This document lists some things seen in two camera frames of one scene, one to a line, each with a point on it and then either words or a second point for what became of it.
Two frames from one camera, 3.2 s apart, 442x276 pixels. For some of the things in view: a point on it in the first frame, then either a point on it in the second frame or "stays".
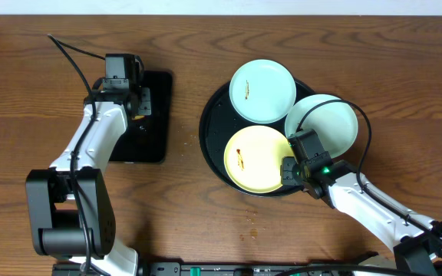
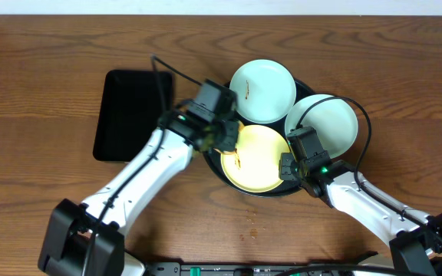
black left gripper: [144, 102] to [225, 136]
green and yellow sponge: [137, 117] to [241, 126]
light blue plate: [262, 91] stays
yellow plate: [253, 158] stays
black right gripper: [286, 165] stays
